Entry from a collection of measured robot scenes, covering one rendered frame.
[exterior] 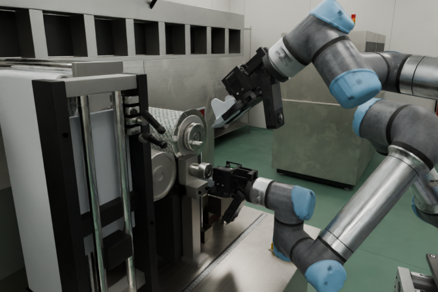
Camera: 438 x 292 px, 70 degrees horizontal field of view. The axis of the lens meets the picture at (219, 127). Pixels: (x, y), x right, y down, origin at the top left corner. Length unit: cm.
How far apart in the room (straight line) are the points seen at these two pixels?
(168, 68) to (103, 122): 75
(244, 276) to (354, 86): 57
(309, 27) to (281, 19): 499
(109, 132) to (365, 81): 43
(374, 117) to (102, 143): 65
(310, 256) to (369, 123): 37
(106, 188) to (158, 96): 71
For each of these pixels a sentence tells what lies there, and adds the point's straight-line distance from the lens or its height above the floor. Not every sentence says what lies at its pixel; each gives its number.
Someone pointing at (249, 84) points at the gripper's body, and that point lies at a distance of 66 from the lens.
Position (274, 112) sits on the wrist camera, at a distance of 67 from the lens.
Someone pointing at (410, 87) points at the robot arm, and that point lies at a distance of 66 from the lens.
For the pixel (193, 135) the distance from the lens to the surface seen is 83.
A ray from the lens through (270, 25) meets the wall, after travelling 567.
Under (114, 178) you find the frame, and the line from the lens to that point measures 57.
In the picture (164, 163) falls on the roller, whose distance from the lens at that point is 80.
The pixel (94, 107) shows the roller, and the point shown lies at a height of 137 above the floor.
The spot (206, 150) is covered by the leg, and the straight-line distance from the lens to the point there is 183.
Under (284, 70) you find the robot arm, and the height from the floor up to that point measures 144.
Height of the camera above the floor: 148
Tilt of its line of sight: 14 degrees down
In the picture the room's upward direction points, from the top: straight up
